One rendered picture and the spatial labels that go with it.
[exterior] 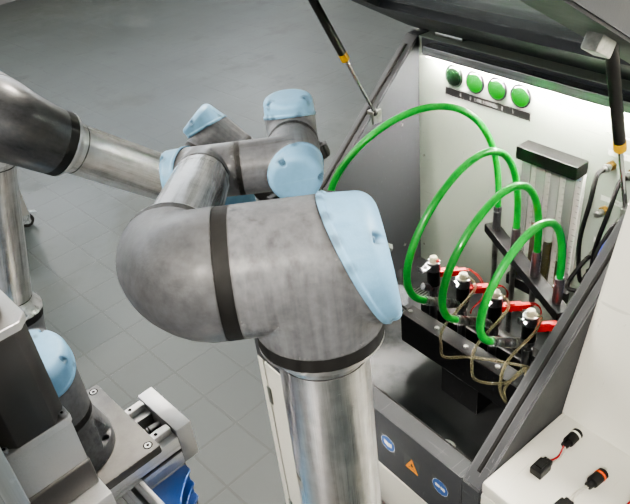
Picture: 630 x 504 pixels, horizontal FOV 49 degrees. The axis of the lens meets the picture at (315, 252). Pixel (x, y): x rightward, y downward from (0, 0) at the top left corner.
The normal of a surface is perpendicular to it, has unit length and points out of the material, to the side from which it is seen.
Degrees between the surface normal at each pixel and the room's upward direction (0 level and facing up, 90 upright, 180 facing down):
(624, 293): 76
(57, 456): 90
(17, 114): 54
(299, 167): 90
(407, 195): 90
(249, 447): 0
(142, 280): 67
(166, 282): 59
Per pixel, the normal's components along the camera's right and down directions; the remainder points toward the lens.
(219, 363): -0.10, -0.82
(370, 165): 0.62, 0.40
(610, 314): -0.77, 0.22
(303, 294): 0.06, 0.43
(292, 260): 0.00, -0.08
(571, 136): -0.77, 0.42
